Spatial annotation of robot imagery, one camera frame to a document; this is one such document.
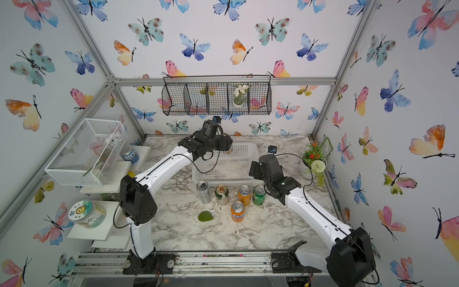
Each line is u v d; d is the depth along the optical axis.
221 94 0.98
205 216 0.85
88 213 0.64
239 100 0.95
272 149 0.71
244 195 0.83
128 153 0.83
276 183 0.58
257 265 0.74
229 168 1.05
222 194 0.83
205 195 0.82
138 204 0.48
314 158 0.89
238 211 0.79
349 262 0.39
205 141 0.66
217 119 0.76
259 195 0.83
